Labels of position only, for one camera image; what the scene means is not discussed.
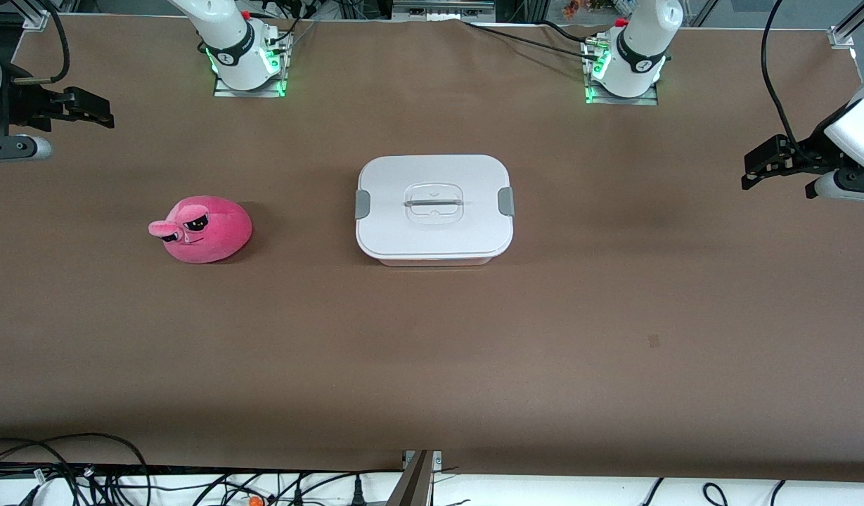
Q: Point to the grey background device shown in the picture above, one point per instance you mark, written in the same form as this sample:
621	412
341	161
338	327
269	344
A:
442	8

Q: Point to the brown table cover sheet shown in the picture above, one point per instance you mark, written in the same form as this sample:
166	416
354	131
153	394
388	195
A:
432	351

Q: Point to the white box lid grey clips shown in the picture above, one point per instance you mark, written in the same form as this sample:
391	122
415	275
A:
432	232

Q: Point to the aluminium profile post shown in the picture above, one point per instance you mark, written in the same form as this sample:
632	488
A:
414	485

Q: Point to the aluminium frame corner profile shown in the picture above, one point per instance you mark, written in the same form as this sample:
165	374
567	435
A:
843	35
36	15

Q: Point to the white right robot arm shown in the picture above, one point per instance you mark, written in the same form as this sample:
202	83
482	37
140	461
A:
231	42

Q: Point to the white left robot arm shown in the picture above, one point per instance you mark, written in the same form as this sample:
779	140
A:
639	49

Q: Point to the colourful background figure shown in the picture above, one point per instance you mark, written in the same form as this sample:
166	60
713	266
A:
579	7

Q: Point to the translucent pink plastic box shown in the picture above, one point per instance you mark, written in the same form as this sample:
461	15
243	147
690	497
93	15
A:
435	261

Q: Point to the black power plug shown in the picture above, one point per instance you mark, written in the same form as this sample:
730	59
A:
357	493

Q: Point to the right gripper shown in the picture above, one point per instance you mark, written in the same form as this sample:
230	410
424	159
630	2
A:
25	105

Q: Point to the pink plush toy with sunglasses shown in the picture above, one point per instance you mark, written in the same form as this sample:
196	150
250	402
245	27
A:
221	232

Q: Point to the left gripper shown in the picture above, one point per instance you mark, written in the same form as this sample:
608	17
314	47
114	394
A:
808	156

